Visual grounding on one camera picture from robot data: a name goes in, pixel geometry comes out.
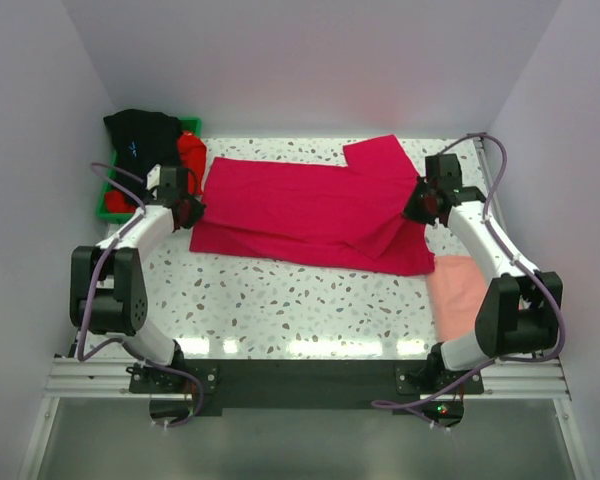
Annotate green plastic bin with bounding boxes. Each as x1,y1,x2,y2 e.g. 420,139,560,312
95,116,203,222

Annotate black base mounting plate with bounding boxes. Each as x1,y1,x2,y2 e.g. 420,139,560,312
126,359,484,418

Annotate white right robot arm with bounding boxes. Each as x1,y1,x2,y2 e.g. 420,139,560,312
403,154,566,393

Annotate red t shirt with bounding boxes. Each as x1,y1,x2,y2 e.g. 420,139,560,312
103,131,207,214

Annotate folded peach t shirt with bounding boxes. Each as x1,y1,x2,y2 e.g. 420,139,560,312
426,255,487,342

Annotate magenta t shirt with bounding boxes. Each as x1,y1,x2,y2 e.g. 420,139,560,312
190,135,435,276

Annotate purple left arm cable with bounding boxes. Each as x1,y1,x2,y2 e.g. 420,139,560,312
75,162,206,429

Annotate black t shirt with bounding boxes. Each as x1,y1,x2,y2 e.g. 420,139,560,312
103,109,182,198

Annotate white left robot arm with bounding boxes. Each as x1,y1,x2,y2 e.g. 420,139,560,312
69,163,205,392

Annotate aluminium table frame rail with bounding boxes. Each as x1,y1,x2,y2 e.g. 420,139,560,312
467,132,594,479

